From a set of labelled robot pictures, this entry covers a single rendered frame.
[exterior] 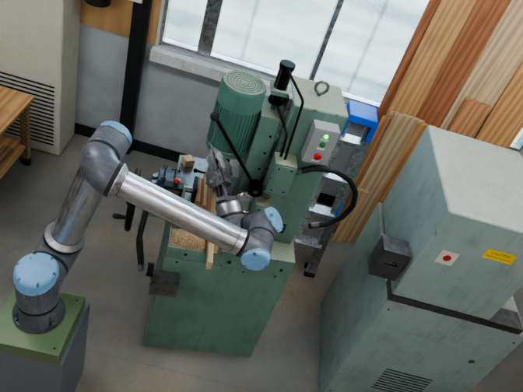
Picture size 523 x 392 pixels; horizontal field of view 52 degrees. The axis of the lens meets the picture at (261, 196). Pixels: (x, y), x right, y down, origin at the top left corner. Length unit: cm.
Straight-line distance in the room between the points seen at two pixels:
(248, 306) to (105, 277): 93
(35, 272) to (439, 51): 241
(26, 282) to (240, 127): 95
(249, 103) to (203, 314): 115
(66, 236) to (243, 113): 79
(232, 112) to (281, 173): 30
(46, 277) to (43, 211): 149
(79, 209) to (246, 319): 113
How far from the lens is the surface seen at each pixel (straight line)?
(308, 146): 201
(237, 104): 199
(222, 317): 270
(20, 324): 221
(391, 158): 343
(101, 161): 163
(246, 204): 222
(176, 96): 367
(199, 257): 218
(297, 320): 324
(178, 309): 265
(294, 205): 228
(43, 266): 206
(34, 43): 348
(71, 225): 201
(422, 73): 333
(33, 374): 235
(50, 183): 367
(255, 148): 213
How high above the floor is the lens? 249
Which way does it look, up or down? 40 degrees down
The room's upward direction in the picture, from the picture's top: 20 degrees clockwise
